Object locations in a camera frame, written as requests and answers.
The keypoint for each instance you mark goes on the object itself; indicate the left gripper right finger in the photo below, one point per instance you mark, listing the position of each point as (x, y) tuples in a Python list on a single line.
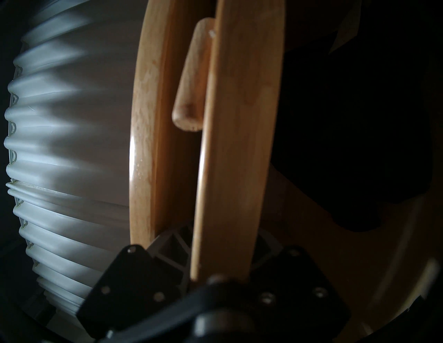
[(294, 283)]

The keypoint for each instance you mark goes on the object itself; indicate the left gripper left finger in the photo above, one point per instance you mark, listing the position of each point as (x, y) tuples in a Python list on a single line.
[(131, 283)]

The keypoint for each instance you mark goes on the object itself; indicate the wooden cabinet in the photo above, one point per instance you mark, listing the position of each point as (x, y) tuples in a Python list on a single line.
[(148, 103)]

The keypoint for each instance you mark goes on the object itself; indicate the black shirt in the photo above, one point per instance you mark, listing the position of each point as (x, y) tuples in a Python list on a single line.
[(346, 121)]

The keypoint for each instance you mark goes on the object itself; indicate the grey curtain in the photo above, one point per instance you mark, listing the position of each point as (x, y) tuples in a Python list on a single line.
[(69, 138)]

